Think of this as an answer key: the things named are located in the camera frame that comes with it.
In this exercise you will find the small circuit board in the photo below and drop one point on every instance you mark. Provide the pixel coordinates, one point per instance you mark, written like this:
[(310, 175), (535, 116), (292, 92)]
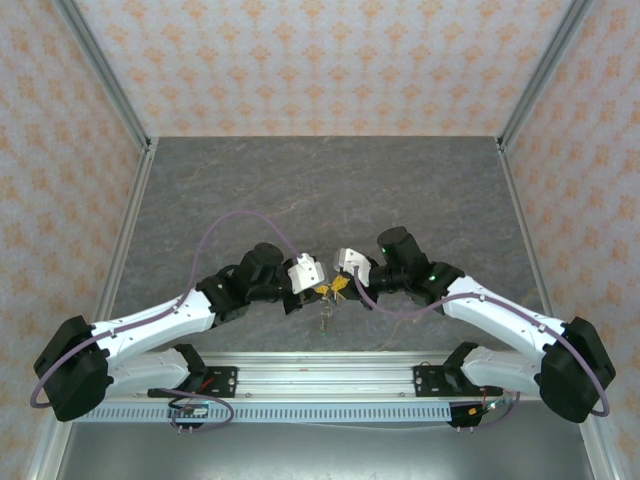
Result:
[(487, 407), (192, 411)]

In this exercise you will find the metal keyring plate with rings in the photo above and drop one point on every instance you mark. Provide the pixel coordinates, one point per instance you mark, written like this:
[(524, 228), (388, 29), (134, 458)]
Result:
[(327, 312)]

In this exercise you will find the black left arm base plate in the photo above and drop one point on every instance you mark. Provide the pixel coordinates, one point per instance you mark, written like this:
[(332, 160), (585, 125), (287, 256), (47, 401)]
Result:
[(222, 380)]

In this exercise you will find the grey metal sheet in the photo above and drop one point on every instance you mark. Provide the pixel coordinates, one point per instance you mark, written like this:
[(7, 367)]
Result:
[(320, 450)]

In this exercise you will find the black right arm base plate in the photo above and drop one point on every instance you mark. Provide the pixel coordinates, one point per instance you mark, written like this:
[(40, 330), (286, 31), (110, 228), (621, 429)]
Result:
[(425, 380)]

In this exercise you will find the wide aluminium frame rail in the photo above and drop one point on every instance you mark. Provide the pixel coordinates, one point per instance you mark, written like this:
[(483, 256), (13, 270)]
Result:
[(320, 375)]

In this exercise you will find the short aluminium frame leg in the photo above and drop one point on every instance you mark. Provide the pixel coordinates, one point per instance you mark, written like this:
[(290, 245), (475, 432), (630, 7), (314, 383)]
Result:
[(602, 460), (45, 460)]

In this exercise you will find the aluminium frame post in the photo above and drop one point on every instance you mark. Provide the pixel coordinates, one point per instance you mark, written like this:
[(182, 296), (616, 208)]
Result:
[(107, 75), (540, 75)]

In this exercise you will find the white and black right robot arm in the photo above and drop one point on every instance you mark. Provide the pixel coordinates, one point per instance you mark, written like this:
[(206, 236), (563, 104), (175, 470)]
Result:
[(500, 315)]

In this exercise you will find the aluminium side rail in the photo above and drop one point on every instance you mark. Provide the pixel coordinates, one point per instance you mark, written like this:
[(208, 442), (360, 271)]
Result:
[(525, 240), (125, 240)]

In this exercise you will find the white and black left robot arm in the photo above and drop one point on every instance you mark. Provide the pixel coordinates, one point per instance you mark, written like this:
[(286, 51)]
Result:
[(160, 320)]

